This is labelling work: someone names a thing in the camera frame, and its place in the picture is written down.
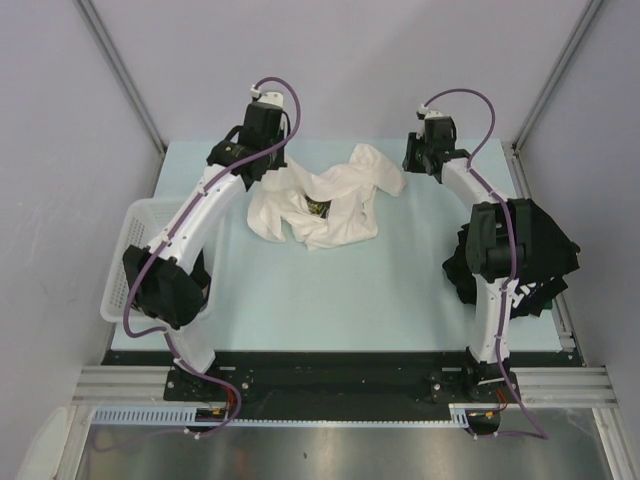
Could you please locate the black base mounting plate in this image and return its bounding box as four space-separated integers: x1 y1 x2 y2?
164 349 521 436

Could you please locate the aluminium corner post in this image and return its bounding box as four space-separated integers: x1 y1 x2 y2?
511 0 608 153
73 0 168 159

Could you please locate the aluminium frame rail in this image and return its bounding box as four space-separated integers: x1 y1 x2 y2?
71 366 618 408

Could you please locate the left aluminium corner post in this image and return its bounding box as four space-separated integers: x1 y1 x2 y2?
73 0 168 159

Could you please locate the right aluminium corner post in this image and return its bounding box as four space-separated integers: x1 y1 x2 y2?
511 0 608 153

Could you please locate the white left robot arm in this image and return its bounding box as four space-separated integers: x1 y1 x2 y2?
122 91 291 400

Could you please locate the stack of black t shirts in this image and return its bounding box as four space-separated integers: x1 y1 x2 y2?
442 199 580 318

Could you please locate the white plastic laundry basket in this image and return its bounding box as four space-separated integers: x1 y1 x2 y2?
100 197 227 323

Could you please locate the white t shirt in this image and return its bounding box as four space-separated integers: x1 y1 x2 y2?
246 144 406 251

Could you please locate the black t shirt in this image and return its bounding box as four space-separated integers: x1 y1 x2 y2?
191 250 211 310

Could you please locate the white slotted cable duct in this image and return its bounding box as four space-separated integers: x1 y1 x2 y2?
92 404 480 430

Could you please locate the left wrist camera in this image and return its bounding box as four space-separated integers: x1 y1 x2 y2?
250 85 284 109

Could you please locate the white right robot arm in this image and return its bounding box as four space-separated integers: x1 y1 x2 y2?
403 107 524 401

